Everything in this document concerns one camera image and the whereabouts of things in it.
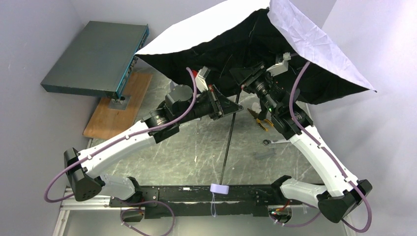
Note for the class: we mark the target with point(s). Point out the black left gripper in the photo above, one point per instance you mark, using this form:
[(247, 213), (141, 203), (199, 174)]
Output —
[(215, 103)]

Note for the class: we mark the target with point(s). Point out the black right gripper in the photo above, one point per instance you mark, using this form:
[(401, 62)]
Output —
[(253, 77)]

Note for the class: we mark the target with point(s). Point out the lilac umbrella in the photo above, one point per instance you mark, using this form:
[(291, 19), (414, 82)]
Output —
[(237, 34)]

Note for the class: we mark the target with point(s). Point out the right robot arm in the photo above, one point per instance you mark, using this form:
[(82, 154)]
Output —
[(342, 191)]

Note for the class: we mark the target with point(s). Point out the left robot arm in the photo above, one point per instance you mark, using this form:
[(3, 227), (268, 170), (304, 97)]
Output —
[(88, 179)]

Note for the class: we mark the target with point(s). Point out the silver ratchet wrench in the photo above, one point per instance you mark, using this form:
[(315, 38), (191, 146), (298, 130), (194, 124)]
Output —
[(267, 142)]

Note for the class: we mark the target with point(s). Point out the grey metal stand plate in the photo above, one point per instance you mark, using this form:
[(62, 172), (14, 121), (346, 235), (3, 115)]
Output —
[(119, 104)]

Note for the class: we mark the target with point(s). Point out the wooden board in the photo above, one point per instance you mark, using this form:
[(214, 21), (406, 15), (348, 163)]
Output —
[(106, 123)]

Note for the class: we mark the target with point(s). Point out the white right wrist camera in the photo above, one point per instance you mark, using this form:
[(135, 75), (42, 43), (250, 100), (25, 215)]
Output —
[(281, 64)]

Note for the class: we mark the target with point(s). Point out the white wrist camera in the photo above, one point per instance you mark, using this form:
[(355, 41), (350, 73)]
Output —
[(200, 79), (281, 64)]

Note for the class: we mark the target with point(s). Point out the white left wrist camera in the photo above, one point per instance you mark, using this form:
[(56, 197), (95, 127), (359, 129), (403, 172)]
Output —
[(200, 79)]

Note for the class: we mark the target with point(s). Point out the grey plastic bracket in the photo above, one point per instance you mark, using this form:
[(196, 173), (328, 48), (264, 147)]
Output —
[(265, 154)]

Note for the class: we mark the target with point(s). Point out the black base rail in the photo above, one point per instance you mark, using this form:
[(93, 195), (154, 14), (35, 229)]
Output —
[(195, 200)]

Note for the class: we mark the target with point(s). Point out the dark network switch box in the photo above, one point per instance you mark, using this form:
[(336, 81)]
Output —
[(99, 60)]

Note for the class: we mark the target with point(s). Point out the aluminium frame rail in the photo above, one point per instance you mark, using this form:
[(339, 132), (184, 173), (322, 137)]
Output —
[(99, 202)]

